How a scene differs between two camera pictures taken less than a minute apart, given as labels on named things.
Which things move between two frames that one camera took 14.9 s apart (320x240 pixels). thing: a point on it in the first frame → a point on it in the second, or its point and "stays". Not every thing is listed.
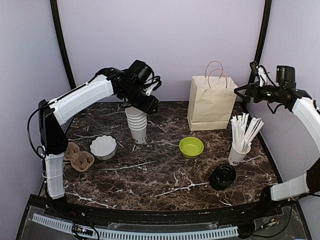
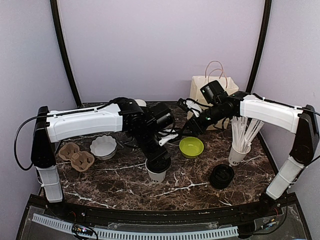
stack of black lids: [222, 176] stays
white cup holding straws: [235, 157] stays
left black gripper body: [134, 98] → [145, 140]
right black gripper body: [260, 97] → [216, 115]
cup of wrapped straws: [245, 130] stays
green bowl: [191, 147] stays
